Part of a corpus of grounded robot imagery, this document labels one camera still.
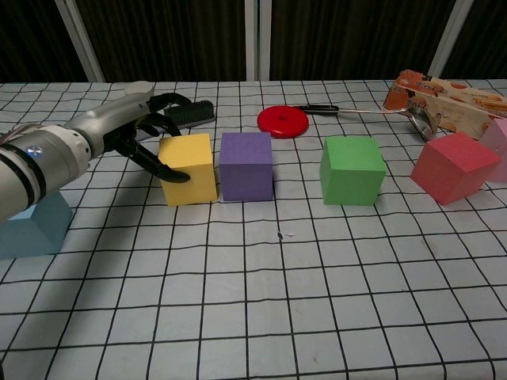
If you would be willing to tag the white partition frame post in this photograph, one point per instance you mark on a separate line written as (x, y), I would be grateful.
(449, 39)
(257, 39)
(81, 43)

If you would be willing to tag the purple foam cube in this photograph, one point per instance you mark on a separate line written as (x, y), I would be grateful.
(245, 170)

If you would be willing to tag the yellow foam cube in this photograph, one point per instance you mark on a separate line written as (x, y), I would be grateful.
(186, 174)

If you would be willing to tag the grey brush with black bristles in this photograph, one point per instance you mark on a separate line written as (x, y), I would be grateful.
(192, 112)

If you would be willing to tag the green foam cube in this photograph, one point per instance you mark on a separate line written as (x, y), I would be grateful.
(350, 174)

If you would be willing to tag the orange biscuit carton box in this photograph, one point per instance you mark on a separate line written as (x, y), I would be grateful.
(451, 103)

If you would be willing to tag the light blue foam cube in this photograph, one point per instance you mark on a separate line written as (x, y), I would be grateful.
(35, 233)

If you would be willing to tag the light blue checkered tablecloth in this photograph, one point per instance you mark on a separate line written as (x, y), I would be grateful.
(253, 297)

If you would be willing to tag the red foam cube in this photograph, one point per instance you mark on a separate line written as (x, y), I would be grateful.
(451, 170)

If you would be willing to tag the red round plastic lid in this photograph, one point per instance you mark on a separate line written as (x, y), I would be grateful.
(283, 120)

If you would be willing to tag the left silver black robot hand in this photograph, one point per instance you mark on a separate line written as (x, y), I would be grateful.
(107, 118)

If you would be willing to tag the pink foam cube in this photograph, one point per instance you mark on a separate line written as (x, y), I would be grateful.
(499, 150)

